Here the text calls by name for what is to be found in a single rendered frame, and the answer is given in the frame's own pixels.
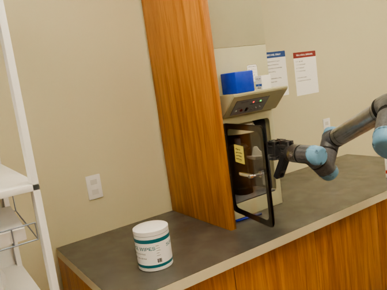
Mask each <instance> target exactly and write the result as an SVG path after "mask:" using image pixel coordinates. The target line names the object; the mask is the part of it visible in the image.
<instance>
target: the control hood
mask: <svg viewBox="0 0 387 290"><path fill-rule="evenodd" d="M287 88H288V86H276V87H272V88H268V89H260V90H254V91H250V92H246V93H239V94H227V95H221V96H220V101H221V110H222V118H223V119H225V118H228V117H233V116H239V115H244V114H248V113H253V112H259V111H262V110H268V109H273V108H276V107H277V105H278V103H279V102H280V100H281V99H282V97H283V95H284V93H285V92H286V90H287ZM265 96H270V97H269V98H268V100H267V102H266V103H265V105H264V107H263V109H262V110H256V111H253V112H248V113H242V114H239V115H233V116H230V114H231V112H232V110H233V108H234V106H235V104H236V102H237V101H243V100H249V99H253V98H259V97H265Z"/></svg>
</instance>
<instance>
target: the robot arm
mask: <svg viewBox="0 0 387 290"><path fill-rule="evenodd" d="M373 128H374V132H373V136H372V138H373V141H372V146H373V149H374V151H375V152H376V153H377V154H378V155H379V156H381V157H383V158H385V159H387V93H386V94H383V95H381V96H379V97H378V98H376V99H375V100H373V102H372V103H371V105H370V106H369V107H367V108H366V109H364V110H363V111H361V112H359V113H358V114H357V115H355V116H353V117H352V118H350V119H348V120H347V121H345V122H344V123H342V124H340V125H339V126H337V127H326V129H324V132H323V134H322V137H321V143H320V146H317V145H301V144H294V142H293V140H286V139H277V140H276V139H273V140H269V141H268V142H266V146H267V151H268V154H269V155H268V160H271V161H275V160H279V161H278V164H277V167H276V170H275V173H274V177H275V178H276V179H279V178H282V177H284V175H285V172H286V169H287V167H288V164H289V162H295V163H304V164H307V165H308V166H309V167H310V168H311V169H312V170H314V171H315V172H316V173H317V174H318V176H319V177H321V178H323V179H324V180H326V181H331V180H333V179H335V178H336V177H337V175H338V173H339V169H338V168H337V166H336V165H335V162H336V157H337V152H338V149H339V147H340V146H342V145H344V144H346V143H348V142H349V141H351V140H353V139H355V138H357V137H358V136H360V135H362V134H364V133H365V132H367V131H369V130H371V129H373Z"/></svg>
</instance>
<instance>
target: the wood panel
mask: <svg viewBox="0 0 387 290"><path fill-rule="evenodd" d="M142 8H143V15H144V20H145V27H146V35H147V43H148V47H149V55H150V62H151V70H152V75H153V82H154V90H155V97H156V102H157V109H158V117H159V121H160V129H161V136H162V144H163V148H164V156H165V163H166V171H167V175H168V183H169V190H170V198H171V202H172V210H173V211H176V212H179V213H182V214H184V215H187V216H190V217H193V218H195V219H199V220H202V221H204V222H207V223H210V224H213V225H215V226H218V227H222V228H224V229H227V230H230V231H232V230H235V229H236V220H235V215H234V207H233V198H232V189H231V183H230V174H229V165H228V160H227V151H226V142H225V133H224V128H223V119H222V110H221V101H220V96H219V87H218V78H217V69H216V64H215V55H214V46H213V37H212V32H211V23H210V14H209V9H208V0H142Z"/></svg>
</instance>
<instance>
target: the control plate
mask: <svg viewBox="0 0 387 290"><path fill-rule="evenodd" d="M269 97H270V96H265V97H259V98H253V99H249V100H243V101H237V102H236V104H235V106H234V108H233V110H232V112H231V114H230V116H233V115H239V114H242V113H248V112H253V111H256V110H262V109H263V107H264V105H265V103H266V102H267V100H268V98H269ZM260 100H261V101H260ZM253 101H254V103H253ZM259 106H260V107H259ZM247 107H249V108H248V110H247V111H245V109H246V108H247ZM251 107H252V109H251ZM255 107H256V108H255ZM241 109H242V112H240V110H241ZM235 111H236V112H235Z"/></svg>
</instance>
